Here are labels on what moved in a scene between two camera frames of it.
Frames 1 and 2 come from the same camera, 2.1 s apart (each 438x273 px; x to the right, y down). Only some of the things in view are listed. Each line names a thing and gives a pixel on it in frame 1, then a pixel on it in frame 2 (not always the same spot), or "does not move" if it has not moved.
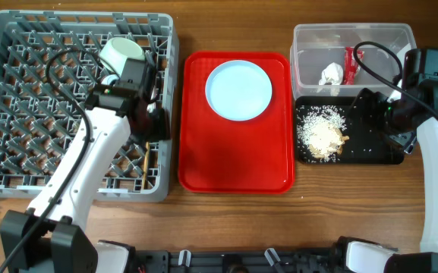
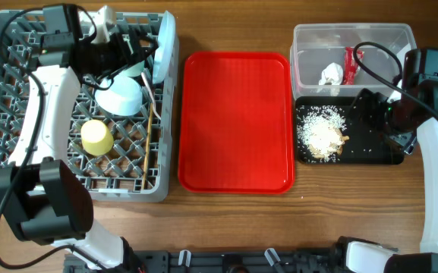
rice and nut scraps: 320,130 does not move
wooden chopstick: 146,164 does not move
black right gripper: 376,101 does not move
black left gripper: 160,121 -> 129,58
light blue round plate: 238,90 -> 166,56
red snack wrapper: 351,64 does not move
